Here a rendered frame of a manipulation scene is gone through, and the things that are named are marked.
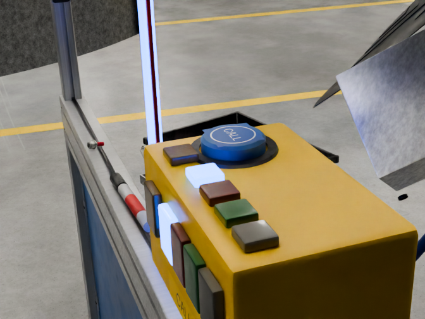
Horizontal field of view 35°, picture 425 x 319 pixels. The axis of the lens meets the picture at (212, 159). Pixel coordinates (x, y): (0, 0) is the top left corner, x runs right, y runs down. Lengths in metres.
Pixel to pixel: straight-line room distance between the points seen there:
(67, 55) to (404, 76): 0.62
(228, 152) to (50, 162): 2.73
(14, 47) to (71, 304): 0.92
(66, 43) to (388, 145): 0.63
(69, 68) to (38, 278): 1.23
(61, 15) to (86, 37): 1.52
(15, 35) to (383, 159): 1.91
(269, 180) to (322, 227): 0.06
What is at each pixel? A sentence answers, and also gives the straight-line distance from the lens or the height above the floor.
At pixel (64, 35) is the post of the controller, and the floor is 0.97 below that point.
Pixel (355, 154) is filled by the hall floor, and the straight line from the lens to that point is 3.08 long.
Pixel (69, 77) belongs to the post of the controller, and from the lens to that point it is 1.20.
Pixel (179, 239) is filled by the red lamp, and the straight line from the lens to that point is 0.36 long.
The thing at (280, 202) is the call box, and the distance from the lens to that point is 0.36.
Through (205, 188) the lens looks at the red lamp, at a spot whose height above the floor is 1.08.
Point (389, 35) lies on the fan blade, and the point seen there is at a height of 1.01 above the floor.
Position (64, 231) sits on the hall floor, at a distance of 2.55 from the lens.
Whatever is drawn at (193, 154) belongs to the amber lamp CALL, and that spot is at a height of 1.08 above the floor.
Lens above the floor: 1.24
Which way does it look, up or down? 24 degrees down
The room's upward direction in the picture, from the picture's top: 2 degrees counter-clockwise
